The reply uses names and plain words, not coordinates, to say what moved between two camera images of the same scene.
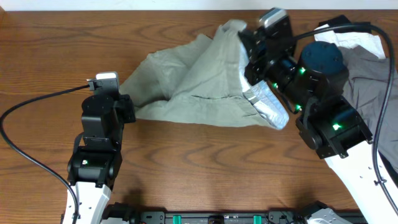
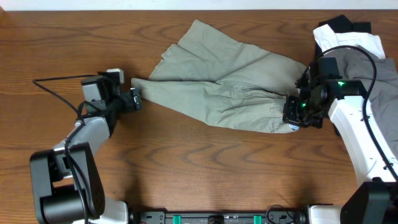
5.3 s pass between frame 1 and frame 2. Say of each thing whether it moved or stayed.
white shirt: stayed
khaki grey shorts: moved
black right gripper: moved
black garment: stayed
